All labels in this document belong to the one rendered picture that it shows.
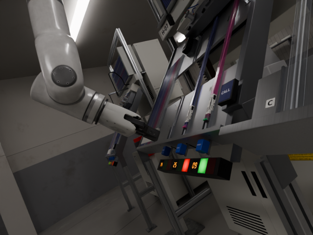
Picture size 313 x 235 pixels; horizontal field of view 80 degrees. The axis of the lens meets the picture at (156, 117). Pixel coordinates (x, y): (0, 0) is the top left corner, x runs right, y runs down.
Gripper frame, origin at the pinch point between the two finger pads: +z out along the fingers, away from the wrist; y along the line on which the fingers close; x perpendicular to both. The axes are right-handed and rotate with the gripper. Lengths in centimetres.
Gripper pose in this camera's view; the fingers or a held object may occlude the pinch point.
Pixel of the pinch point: (151, 134)
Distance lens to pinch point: 53.7
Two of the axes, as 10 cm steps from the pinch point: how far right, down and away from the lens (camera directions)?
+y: 3.6, -2.2, -9.1
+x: 3.2, -8.8, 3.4
